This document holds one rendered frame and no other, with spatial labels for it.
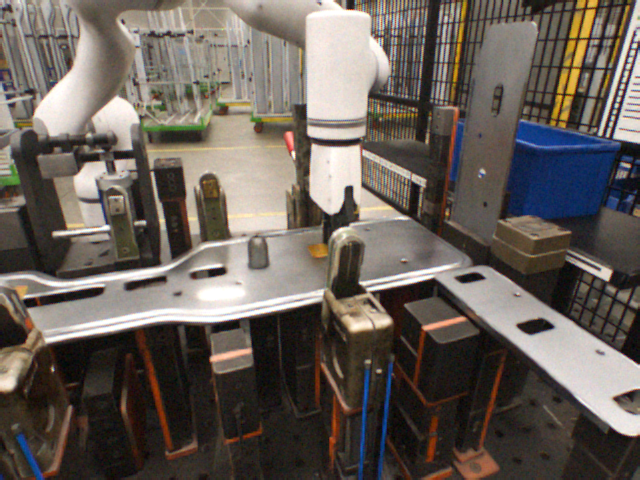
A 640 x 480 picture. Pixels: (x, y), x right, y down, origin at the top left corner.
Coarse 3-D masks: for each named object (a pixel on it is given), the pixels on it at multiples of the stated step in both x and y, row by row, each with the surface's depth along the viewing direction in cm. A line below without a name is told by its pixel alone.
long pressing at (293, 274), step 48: (240, 240) 68; (288, 240) 68; (384, 240) 68; (432, 240) 68; (48, 288) 54; (192, 288) 55; (240, 288) 55; (288, 288) 55; (384, 288) 56; (48, 336) 46; (96, 336) 47
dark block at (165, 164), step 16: (160, 160) 72; (176, 160) 72; (160, 176) 68; (176, 176) 69; (160, 192) 69; (176, 192) 70; (176, 208) 72; (176, 224) 73; (176, 240) 74; (176, 256) 75; (192, 336) 84; (192, 352) 85
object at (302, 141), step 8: (296, 104) 68; (304, 104) 66; (296, 112) 69; (304, 112) 66; (296, 120) 69; (304, 120) 70; (296, 128) 69; (304, 128) 71; (296, 136) 70; (304, 136) 71; (296, 144) 70; (304, 144) 72; (296, 152) 71; (304, 152) 72; (296, 160) 72; (304, 160) 72; (296, 168) 73; (304, 168) 73; (296, 176) 73; (304, 176) 73; (304, 200) 73
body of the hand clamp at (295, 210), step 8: (288, 192) 77; (288, 200) 77; (296, 200) 73; (312, 200) 77; (288, 208) 78; (296, 208) 74; (304, 208) 75; (312, 208) 75; (320, 208) 76; (288, 216) 80; (296, 216) 75; (304, 216) 75; (312, 216) 76; (320, 216) 76; (288, 224) 80; (296, 224) 76; (304, 224) 76; (312, 224) 77; (320, 224) 77; (320, 312) 87; (320, 320) 88; (320, 328) 89; (320, 336) 89
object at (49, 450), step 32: (0, 352) 36; (32, 352) 37; (0, 384) 33; (32, 384) 36; (0, 416) 33; (32, 416) 35; (64, 416) 43; (0, 448) 35; (32, 448) 36; (64, 448) 40
